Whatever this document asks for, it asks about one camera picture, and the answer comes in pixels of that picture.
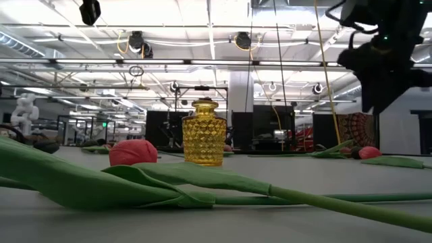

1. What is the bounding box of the yellow textured glass vase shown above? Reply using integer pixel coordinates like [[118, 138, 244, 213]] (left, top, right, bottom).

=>
[[182, 97, 227, 167]]

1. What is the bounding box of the black ceiling cable reel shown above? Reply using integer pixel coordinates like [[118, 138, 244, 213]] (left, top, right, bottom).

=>
[[128, 30, 145, 51], [235, 32, 252, 51], [141, 42, 155, 59]]

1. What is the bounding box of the maroon artificial tulip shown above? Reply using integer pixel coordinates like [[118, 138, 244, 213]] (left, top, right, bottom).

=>
[[0, 134, 432, 212]]

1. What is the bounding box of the black frame rig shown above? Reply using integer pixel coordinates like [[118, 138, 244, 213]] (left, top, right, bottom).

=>
[[174, 85, 230, 149]]

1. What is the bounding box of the red storage rack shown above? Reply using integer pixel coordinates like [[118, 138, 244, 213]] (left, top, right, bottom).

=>
[[294, 125, 315, 152]]

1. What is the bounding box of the long ceiling light rail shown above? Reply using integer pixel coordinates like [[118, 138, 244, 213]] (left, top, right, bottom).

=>
[[0, 57, 342, 68]]

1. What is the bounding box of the black curtain panel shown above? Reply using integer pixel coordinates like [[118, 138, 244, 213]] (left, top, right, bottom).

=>
[[145, 110, 185, 149], [313, 113, 340, 149]]

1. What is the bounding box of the mandala pattern tapestry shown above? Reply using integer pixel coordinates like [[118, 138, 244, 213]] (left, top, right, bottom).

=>
[[337, 113, 378, 152]]

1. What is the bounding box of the black hanging cable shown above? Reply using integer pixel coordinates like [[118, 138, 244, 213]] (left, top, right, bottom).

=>
[[272, 0, 288, 109]]

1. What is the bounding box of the white humanoid robot figure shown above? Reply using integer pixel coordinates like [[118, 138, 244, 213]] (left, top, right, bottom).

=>
[[9, 93, 40, 136]]

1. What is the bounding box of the yellow hanging cord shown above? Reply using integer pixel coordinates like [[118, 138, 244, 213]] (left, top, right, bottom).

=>
[[313, 0, 342, 145]]

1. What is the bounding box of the black partition panel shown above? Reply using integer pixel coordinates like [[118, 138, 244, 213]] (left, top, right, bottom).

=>
[[232, 105, 296, 151]]

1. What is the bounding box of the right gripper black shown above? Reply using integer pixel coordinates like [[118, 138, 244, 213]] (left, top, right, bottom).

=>
[[337, 0, 432, 115]]

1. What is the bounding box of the silver ventilation duct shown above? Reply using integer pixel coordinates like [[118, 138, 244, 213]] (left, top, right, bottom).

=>
[[0, 32, 65, 61]]

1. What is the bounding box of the bright pink artificial tulip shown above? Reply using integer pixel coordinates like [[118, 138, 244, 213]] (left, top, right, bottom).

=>
[[108, 139, 432, 234], [358, 146, 432, 170], [80, 143, 112, 155]]

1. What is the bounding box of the horizontal ceiling pipe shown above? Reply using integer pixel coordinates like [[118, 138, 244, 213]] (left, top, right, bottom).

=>
[[0, 84, 151, 91]]

